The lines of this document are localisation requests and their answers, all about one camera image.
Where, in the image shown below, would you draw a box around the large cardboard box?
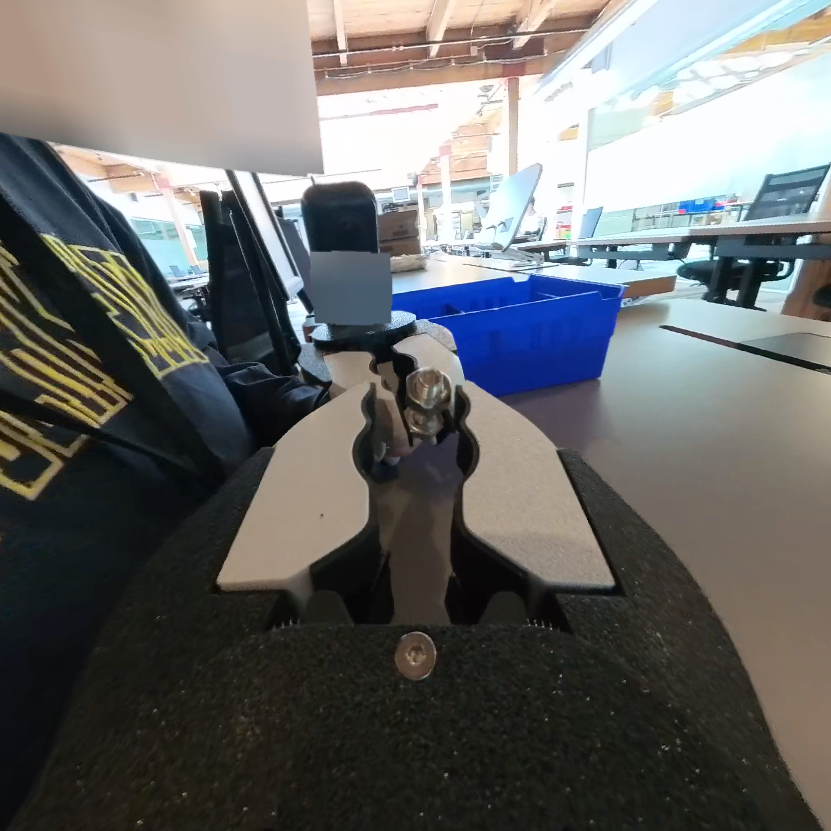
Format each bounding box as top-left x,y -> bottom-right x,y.
377,209 -> 419,242

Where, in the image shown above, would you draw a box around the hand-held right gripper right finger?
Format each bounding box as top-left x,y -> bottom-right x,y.
454,383 -> 616,592

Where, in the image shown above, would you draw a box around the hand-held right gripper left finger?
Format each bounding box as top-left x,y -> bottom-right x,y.
216,382 -> 382,596

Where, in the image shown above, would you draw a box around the person's dark printed shirt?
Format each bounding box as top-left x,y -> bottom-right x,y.
0,133 -> 261,831

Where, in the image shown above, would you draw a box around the black edged monitor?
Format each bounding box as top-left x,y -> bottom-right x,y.
224,169 -> 307,303

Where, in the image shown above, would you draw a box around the blue office chair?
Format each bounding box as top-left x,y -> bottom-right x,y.
571,206 -> 605,267

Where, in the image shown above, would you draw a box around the silver bolt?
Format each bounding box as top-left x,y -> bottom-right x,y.
404,367 -> 453,448

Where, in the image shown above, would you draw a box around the wood-edged white desk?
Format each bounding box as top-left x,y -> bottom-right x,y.
390,256 -> 679,303

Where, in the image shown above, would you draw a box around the silver monitor on stand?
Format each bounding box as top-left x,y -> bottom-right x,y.
480,164 -> 545,264

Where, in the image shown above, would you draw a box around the black cable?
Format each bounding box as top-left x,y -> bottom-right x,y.
0,401 -> 222,484

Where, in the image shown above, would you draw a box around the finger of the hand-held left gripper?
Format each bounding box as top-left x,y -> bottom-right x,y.
391,336 -> 467,416
325,351 -> 418,465

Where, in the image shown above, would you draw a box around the black mesh office chair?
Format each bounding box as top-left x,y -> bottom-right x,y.
675,165 -> 831,306

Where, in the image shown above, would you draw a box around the blue plastic divided bin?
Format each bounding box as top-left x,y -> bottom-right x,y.
391,273 -> 627,398

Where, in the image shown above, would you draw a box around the person's left forearm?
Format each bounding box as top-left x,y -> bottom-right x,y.
217,364 -> 332,455

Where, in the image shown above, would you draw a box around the white standing desk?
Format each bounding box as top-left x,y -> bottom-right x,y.
574,221 -> 831,306

